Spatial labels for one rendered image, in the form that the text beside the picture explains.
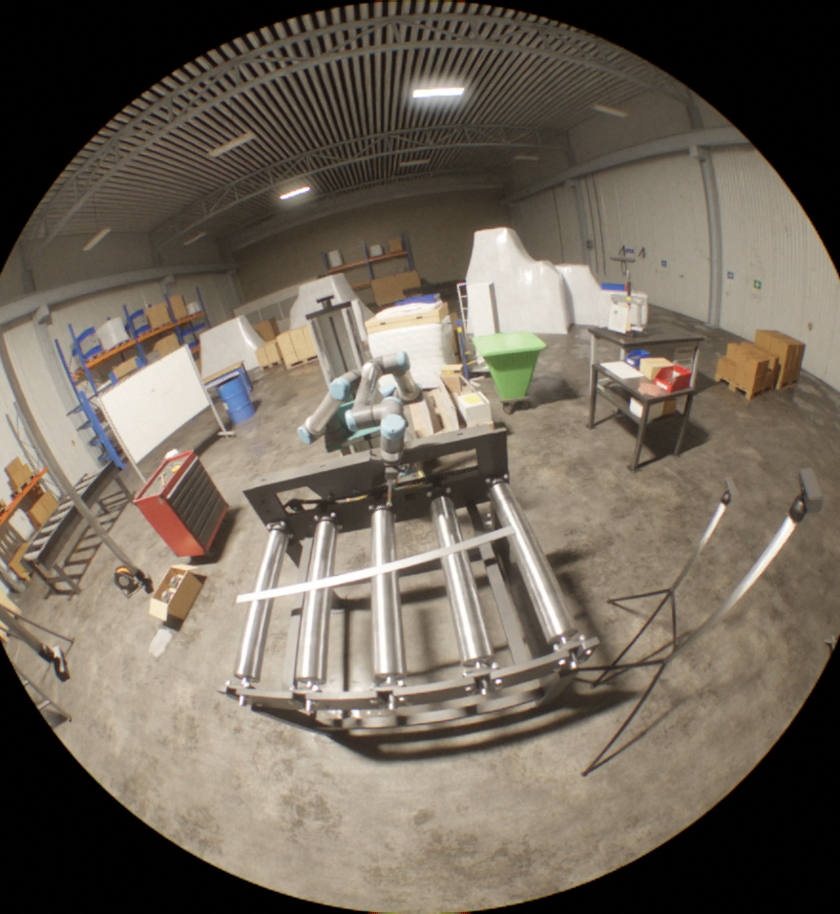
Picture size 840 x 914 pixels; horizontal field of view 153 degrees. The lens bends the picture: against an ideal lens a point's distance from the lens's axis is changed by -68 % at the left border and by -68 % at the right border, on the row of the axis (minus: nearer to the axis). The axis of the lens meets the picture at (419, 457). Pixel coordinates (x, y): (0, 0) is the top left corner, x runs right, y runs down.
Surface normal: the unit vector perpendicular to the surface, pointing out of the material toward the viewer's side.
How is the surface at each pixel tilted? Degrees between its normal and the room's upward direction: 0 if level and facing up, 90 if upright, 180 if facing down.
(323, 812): 0
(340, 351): 90
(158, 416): 90
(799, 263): 90
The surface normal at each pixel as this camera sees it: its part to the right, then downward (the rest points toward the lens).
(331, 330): 0.28, 0.50
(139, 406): 0.93, 0.03
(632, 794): -0.19, -0.80
